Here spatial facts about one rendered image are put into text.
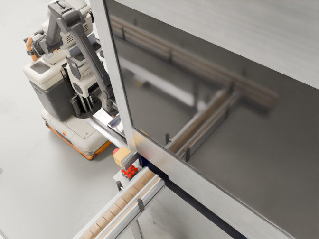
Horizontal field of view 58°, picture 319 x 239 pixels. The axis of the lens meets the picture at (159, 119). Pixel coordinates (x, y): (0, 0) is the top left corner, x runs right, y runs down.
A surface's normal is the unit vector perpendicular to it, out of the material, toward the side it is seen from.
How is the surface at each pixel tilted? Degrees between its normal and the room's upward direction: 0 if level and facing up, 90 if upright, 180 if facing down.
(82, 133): 0
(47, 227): 0
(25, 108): 0
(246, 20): 90
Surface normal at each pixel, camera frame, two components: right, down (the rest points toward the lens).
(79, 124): -0.07, -0.63
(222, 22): -0.66, 0.61
